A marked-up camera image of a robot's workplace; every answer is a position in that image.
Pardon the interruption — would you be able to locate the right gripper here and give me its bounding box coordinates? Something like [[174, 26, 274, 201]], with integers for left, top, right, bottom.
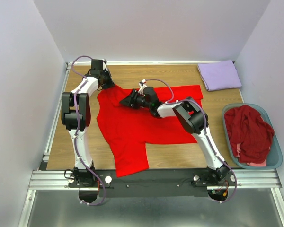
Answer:
[[118, 89, 151, 110]]

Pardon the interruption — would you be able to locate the bright red t shirt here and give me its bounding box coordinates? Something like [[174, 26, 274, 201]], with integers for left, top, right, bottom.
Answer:
[[97, 86, 196, 177]]

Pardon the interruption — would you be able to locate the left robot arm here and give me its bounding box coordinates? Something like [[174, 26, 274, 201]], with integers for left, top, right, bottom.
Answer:
[[61, 58, 115, 187]]

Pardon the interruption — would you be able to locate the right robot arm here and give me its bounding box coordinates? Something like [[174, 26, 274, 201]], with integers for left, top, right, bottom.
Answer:
[[120, 87, 230, 185]]

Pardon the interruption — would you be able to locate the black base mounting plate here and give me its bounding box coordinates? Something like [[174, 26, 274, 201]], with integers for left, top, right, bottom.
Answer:
[[64, 168, 235, 202]]

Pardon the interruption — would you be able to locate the folded lavender t shirt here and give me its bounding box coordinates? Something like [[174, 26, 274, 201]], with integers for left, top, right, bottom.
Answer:
[[197, 60, 242, 91]]

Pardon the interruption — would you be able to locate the dark red t shirt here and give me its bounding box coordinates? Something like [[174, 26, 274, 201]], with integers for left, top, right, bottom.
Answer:
[[224, 105, 275, 155]]

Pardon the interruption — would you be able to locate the teal plastic basket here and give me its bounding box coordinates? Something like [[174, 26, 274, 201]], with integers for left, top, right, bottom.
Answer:
[[222, 103, 283, 170]]

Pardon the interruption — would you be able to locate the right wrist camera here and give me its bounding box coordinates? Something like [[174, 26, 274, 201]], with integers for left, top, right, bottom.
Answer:
[[138, 79, 147, 96]]

